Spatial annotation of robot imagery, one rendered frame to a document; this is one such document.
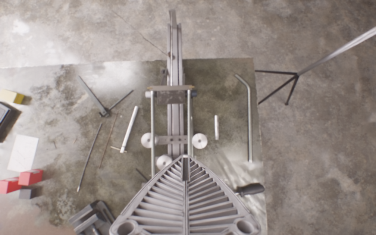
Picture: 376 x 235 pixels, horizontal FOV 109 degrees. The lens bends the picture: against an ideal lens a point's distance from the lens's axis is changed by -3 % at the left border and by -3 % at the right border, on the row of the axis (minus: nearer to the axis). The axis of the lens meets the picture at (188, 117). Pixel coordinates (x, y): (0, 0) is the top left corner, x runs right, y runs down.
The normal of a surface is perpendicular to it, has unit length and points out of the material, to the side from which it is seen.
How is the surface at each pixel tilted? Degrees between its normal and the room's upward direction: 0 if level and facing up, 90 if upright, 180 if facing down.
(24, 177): 0
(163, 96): 0
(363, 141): 0
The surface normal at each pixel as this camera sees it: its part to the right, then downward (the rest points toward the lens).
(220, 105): -0.01, -0.13
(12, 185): 1.00, 0.04
